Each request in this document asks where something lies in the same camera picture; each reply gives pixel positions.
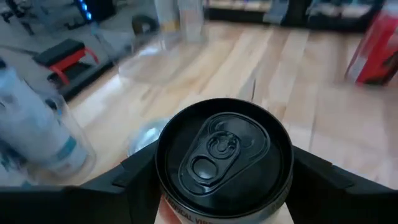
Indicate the black device blue lights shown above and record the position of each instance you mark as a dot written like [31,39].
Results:
[96,9]

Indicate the red can silver lid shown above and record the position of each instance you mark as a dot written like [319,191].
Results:
[376,46]

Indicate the clear plastic bin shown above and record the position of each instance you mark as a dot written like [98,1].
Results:
[77,149]

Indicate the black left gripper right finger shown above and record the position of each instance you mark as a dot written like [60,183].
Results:
[335,202]

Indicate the red black stool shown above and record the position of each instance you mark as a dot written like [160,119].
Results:
[65,60]

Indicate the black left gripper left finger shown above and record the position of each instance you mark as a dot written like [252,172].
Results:
[93,205]

